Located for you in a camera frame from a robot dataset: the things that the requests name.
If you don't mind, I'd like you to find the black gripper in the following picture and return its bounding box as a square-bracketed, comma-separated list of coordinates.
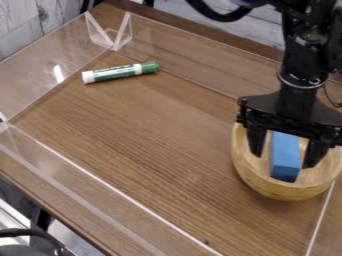
[237, 92, 342, 169]

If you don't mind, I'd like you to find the blue rectangular block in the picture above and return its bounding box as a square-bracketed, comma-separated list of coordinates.
[270, 132, 301, 183]

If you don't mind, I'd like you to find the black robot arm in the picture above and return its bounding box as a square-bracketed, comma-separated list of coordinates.
[186, 0, 342, 168]

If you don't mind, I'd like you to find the brown wooden bowl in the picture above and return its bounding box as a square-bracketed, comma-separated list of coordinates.
[231, 124, 342, 201]

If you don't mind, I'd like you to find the green and white marker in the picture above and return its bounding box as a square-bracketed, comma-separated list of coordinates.
[82, 61, 159, 84]

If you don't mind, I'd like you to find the black table leg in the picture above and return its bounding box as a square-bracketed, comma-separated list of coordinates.
[36, 209, 52, 231]

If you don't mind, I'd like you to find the clear acrylic tray wall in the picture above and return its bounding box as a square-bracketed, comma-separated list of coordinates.
[0, 6, 342, 256]

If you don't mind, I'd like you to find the black cable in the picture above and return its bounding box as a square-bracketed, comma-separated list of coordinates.
[0, 227, 64, 256]

